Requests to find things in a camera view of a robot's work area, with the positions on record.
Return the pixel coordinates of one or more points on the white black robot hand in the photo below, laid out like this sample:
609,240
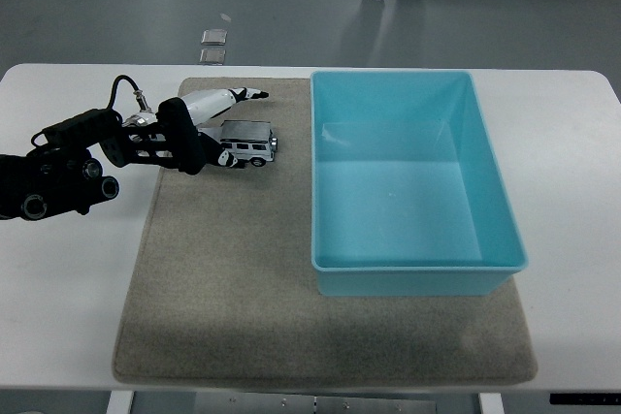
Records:
208,103

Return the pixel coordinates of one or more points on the white toy car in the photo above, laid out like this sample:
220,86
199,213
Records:
250,140

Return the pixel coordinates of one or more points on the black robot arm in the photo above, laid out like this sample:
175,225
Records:
63,171

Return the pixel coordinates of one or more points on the blue plastic box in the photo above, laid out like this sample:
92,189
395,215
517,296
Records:
398,205

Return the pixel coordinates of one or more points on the metal floor socket cover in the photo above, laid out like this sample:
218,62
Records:
214,37
212,56

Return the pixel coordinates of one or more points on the beige felt mat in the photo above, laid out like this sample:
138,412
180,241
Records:
228,288

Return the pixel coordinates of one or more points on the white table leg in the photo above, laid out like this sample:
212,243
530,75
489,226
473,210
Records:
119,403
492,404

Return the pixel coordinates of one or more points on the grey metal plate with screws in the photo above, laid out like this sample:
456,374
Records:
315,405

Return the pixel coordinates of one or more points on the black table control panel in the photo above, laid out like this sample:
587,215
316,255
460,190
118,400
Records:
584,399

